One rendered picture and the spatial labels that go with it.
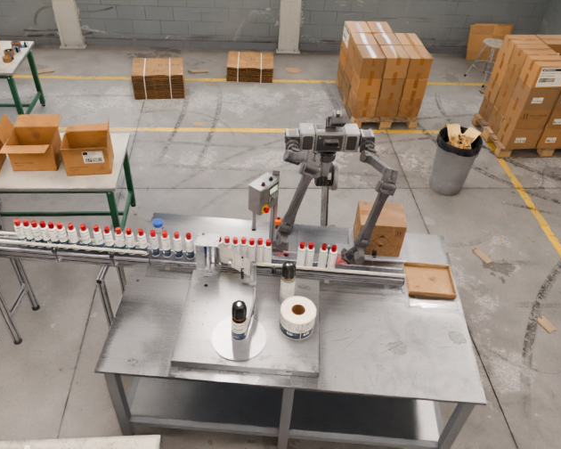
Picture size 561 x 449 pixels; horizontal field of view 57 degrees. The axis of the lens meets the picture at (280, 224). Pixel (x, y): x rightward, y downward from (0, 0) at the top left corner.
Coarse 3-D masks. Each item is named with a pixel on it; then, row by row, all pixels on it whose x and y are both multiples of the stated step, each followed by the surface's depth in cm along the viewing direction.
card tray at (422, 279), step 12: (408, 264) 347; (420, 264) 347; (432, 264) 346; (408, 276) 341; (420, 276) 342; (432, 276) 342; (444, 276) 343; (408, 288) 334; (420, 288) 334; (432, 288) 335; (444, 288) 335
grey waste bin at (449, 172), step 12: (444, 156) 517; (456, 156) 509; (432, 168) 550; (444, 168) 526; (456, 168) 520; (468, 168) 524; (432, 180) 549; (444, 180) 533; (456, 180) 530; (444, 192) 544; (456, 192) 544
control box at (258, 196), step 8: (264, 176) 307; (248, 184) 301; (256, 184) 301; (272, 184) 304; (248, 192) 305; (256, 192) 300; (264, 192) 300; (248, 200) 309; (256, 200) 304; (264, 200) 305; (272, 200) 312; (248, 208) 313; (256, 208) 308
